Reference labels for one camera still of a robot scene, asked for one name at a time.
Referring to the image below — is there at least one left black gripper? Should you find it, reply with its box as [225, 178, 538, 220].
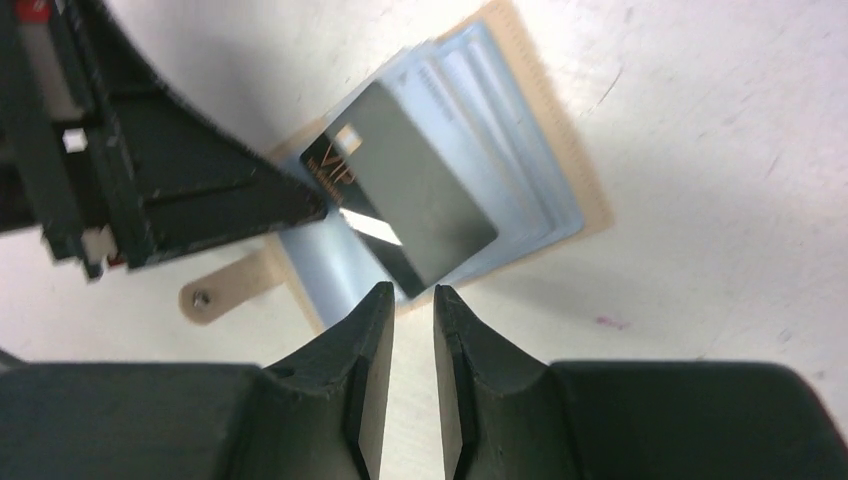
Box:
[1, 1, 328, 279]

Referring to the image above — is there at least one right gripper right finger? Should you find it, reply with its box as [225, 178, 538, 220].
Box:
[433, 286, 847, 479]

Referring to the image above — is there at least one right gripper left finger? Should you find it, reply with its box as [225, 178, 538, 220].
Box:
[1, 282, 395, 479]

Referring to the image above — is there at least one dark grey credit card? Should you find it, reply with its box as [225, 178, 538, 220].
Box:
[299, 83, 498, 299]

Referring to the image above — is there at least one beige leather card holder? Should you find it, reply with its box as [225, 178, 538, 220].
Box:
[179, 1, 612, 328]

